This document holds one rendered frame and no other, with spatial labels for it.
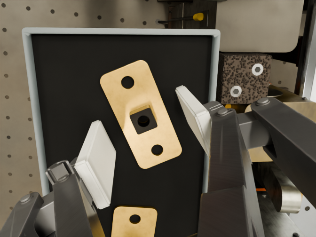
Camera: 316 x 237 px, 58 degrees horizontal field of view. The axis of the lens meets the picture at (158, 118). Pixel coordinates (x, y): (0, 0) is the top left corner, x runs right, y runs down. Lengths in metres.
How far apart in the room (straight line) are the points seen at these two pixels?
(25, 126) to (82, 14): 0.30
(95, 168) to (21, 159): 0.64
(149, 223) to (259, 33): 0.22
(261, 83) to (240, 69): 0.03
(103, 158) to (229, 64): 0.17
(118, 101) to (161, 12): 0.48
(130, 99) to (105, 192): 0.08
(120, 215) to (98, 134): 0.09
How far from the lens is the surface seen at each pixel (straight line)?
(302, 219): 0.56
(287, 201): 0.37
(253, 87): 0.31
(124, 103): 0.22
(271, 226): 0.42
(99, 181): 0.16
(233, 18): 0.31
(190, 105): 0.16
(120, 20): 0.68
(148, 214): 0.26
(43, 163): 0.24
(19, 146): 0.78
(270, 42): 0.33
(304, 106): 0.36
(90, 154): 0.16
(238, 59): 0.30
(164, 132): 0.23
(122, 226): 0.27
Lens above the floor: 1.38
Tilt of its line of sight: 72 degrees down
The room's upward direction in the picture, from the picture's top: 163 degrees clockwise
